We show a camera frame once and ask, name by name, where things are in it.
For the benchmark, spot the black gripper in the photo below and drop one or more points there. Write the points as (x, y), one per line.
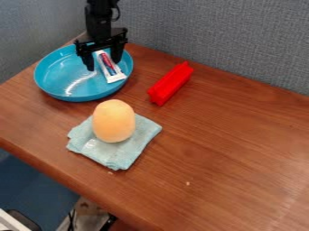
(101, 36)

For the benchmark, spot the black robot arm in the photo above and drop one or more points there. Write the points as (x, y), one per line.
(101, 13)

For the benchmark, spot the orange egg-shaped sponge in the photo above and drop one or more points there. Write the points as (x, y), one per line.
(113, 121)

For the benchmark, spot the blue plate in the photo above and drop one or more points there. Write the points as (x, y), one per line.
(62, 76)

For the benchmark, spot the white object bottom left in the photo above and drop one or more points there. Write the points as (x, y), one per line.
(9, 223)

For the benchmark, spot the red plastic block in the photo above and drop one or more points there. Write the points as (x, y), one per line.
(170, 83)

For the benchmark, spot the beige object under table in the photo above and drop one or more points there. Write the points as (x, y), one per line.
(87, 217)

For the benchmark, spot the white toothpaste tube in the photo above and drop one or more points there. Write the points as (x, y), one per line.
(113, 72)

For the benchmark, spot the light blue folded cloth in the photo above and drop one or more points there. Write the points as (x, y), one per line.
(114, 155)

